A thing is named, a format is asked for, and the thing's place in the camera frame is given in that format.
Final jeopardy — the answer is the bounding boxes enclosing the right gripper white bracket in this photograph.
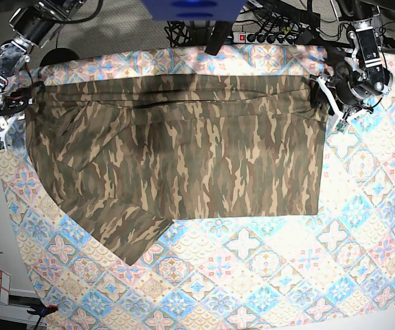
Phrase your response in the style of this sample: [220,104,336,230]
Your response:
[0,92,36,152]

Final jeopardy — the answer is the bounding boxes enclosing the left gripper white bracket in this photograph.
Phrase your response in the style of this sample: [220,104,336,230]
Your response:
[308,74,385,133]

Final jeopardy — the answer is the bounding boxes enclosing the camouflage T-shirt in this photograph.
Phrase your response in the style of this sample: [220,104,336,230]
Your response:
[25,74,328,264]

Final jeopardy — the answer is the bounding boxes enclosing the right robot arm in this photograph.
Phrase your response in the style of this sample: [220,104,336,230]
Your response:
[0,1,104,151]

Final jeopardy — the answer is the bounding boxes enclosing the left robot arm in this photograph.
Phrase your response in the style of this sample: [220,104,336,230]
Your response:
[310,1,393,133]

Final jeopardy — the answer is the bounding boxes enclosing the black chair caster base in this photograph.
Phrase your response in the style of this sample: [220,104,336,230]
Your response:
[40,47,80,67]

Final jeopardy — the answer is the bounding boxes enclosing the black red clamp lower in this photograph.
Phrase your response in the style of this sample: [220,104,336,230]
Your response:
[27,305,58,318]

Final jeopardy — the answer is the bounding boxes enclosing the blue box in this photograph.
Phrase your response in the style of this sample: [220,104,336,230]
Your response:
[142,0,247,21]

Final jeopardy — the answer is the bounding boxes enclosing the white power strip red switch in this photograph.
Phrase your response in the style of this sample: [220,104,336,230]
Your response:
[232,30,313,45]

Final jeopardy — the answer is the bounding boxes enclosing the black bar under camera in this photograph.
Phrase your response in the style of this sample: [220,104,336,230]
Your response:
[205,21,234,56]

